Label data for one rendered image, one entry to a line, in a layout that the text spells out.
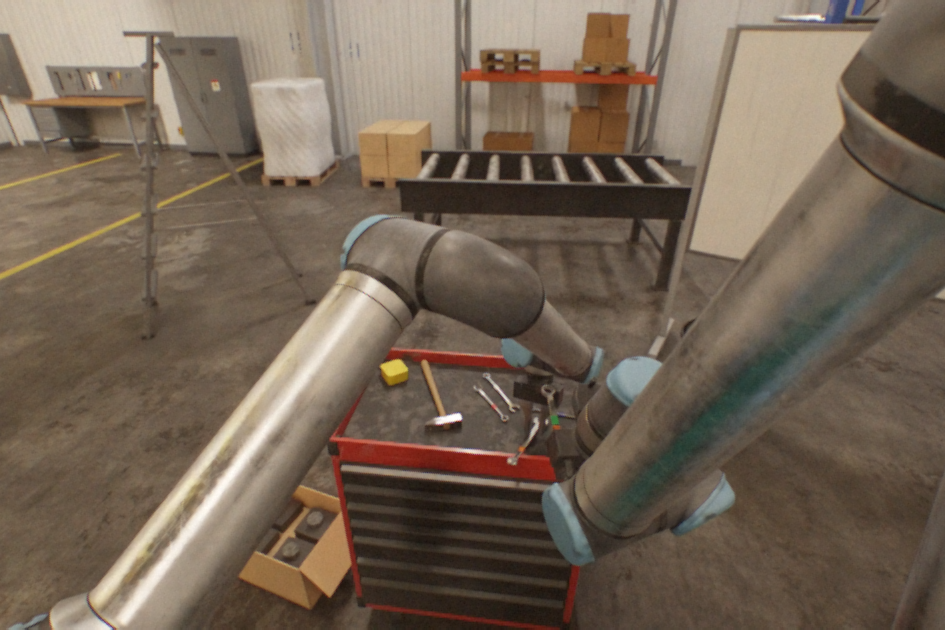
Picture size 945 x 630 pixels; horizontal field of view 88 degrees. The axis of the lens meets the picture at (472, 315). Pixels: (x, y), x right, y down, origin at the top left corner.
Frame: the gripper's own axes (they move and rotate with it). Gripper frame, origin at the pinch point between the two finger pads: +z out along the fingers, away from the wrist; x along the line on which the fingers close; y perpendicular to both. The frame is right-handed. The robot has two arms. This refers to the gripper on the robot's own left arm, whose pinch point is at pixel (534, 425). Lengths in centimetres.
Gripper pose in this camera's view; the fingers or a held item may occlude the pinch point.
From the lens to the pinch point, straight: 143.9
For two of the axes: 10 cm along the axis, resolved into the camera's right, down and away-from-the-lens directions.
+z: -0.4, 9.5, 3.1
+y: 4.3, -2.6, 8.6
